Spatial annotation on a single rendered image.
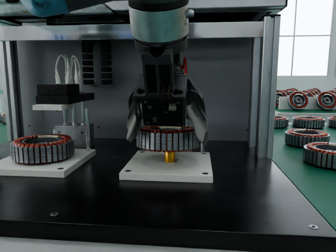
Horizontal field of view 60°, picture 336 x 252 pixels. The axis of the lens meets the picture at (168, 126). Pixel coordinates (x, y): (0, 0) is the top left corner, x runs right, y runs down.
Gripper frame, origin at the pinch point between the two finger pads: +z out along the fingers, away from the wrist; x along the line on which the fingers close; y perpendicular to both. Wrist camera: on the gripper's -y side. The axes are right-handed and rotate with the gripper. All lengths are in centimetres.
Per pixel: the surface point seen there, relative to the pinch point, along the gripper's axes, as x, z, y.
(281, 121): 35, 31, -48
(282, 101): 55, 63, -111
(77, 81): -21.9, -2.7, -15.7
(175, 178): 2.1, 0.5, 8.8
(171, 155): 0.8, 1.9, 2.0
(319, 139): 36.5, 16.0, -20.5
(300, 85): 233, 312, -559
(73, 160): -17.3, 3.1, 3.4
